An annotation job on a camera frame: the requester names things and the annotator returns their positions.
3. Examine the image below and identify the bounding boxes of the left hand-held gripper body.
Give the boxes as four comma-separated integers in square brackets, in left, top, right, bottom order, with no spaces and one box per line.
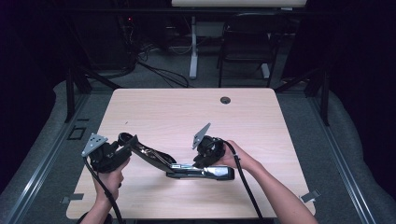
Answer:
[81,133,134,175]

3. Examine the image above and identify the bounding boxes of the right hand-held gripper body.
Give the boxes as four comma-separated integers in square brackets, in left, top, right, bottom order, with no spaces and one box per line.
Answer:
[191,122,227,163]

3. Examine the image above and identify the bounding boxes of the black stapler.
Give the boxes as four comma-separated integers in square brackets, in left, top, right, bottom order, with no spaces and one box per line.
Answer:
[118,132,235,181]

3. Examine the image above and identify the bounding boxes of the person's left hand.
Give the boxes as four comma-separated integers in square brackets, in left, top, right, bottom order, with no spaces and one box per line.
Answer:
[92,158,131,203]

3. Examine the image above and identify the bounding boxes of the person's right hand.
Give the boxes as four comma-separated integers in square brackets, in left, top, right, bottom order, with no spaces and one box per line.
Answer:
[214,139,260,172]

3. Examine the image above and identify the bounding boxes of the black tape square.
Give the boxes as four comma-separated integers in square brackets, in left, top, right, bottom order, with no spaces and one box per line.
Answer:
[66,125,87,141]

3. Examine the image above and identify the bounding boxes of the grey tape piece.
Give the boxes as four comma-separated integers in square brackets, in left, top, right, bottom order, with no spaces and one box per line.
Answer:
[60,192,85,205]
[299,189,322,203]

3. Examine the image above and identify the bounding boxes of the black metal stand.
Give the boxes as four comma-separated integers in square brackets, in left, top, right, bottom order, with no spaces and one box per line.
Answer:
[274,66,331,127]
[64,62,122,123]

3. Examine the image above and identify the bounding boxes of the tall white desk leg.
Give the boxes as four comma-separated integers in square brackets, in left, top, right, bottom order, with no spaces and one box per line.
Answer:
[189,15,200,80]

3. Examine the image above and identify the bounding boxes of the dark cabinet with red light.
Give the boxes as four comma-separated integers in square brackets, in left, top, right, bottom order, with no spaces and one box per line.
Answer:
[71,12,136,71]

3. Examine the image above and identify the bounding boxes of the black chair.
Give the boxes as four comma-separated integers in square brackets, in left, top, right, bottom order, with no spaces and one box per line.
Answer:
[217,12,289,89]

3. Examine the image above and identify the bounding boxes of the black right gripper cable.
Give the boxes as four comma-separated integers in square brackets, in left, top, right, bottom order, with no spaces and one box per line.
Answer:
[221,140,264,219]

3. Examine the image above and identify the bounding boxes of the aluminium rail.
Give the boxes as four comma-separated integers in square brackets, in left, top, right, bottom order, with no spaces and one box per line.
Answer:
[307,96,378,224]
[2,92,92,224]

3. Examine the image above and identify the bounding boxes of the black floor cables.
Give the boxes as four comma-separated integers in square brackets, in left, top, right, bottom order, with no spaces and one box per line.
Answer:
[135,60,191,89]

